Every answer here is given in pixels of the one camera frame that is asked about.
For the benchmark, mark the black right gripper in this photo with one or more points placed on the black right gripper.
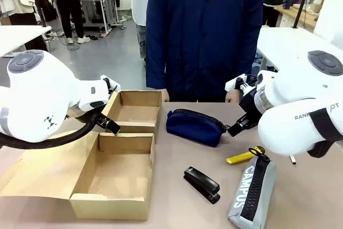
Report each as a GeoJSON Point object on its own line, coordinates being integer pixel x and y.
{"type": "Point", "coordinates": [250, 108]}

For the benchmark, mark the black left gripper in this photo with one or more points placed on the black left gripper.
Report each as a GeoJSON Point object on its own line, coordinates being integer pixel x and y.
{"type": "Point", "coordinates": [99, 113]}

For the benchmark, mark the grey CAMPUS pencil case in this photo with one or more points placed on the grey CAMPUS pencil case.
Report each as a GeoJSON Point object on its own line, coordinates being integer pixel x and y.
{"type": "Point", "coordinates": [254, 194]}

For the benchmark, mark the person's left forearm navy sleeve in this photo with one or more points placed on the person's left forearm navy sleeve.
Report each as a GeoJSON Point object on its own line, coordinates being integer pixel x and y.
{"type": "Point", "coordinates": [249, 52]}

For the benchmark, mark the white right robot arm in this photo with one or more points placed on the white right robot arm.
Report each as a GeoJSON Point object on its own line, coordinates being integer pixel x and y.
{"type": "Point", "coordinates": [300, 97]}

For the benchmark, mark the person's right forearm navy sleeve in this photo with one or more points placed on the person's right forearm navy sleeve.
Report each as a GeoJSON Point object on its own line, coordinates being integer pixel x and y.
{"type": "Point", "coordinates": [155, 68]}

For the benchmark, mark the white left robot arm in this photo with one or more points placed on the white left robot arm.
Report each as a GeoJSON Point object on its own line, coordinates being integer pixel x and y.
{"type": "Point", "coordinates": [40, 92]}

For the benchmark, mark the open brown cardboard box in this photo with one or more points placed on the open brown cardboard box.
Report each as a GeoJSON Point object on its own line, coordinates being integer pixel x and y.
{"type": "Point", "coordinates": [118, 170]}

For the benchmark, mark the person's left hand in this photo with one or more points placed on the person's left hand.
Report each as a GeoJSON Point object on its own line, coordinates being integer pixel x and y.
{"type": "Point", "coordinates": [232, 97]}

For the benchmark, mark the person's right hand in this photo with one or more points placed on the person's right hand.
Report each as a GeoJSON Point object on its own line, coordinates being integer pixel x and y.
{"type": "Point", "coordinates": [165, 97]}

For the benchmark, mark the yellow utility knife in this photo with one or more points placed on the yellow utility knife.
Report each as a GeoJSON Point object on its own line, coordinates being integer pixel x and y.
{"type": "Point", "coordinates": [238, 158]}

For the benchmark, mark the navy blue pencil case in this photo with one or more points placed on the navy blue pencil case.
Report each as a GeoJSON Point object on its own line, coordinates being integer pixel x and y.
{"type": "Point", "coordinates": [193, 129]}

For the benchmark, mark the small white marker pen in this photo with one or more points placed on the small white marker pen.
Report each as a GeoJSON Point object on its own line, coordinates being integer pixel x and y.
{"type": "Point", "coordinates": [292, 159]}

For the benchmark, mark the black stapler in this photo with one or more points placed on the black stapler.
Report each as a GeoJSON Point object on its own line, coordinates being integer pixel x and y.
{"type": "Point", "coordinates": [201, 183]}

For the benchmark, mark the black sandals pair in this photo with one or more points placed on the black sandals pair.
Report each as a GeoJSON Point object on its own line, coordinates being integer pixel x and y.
{"type": "Point", "coordinates": [93, 37]}

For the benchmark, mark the person torso navy coat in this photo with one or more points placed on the person torso navy coat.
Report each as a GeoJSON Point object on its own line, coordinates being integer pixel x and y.
{"type": "Point", "coordinates": [203, 38]}

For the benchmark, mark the white side table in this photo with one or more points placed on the white side table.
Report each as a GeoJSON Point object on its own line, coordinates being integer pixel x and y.
{"type": "Point", "coordinates": [289, 44]}
{"type": "Point", "coordinates": [18, 38]}

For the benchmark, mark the grey metal workbench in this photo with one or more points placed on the grey metal workbench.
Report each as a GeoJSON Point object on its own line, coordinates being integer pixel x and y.
{"type": "Point", "coordinates": [99, 6]}

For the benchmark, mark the bystander in white coat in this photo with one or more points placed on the bystander in white coat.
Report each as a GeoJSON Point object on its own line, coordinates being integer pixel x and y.
{"type": "Point", "coordinates": [138, 3]}

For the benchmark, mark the wooden topped table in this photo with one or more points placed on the wooden topped table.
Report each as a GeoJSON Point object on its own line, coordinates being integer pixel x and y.
{"type": "Point", "coordinates": [308, 15]}

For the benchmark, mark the navy blue cup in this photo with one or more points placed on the navy blue cup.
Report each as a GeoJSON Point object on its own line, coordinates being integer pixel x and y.
{"type": "Point", "coordinates": [287, 3]}

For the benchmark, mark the black tripod pole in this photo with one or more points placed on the black tripod pole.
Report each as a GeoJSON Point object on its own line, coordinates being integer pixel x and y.
{"type": "Point", "coordinates": [301, 1]}

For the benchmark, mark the white paper roll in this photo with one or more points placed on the white paper roll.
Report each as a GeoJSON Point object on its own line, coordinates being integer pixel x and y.
{"type": "Point", "coordinates": [319, 3]}

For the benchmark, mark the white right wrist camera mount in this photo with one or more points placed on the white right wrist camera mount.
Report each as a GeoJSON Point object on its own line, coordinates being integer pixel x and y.
{"type": "Point", "coordinates": [233, 82]}

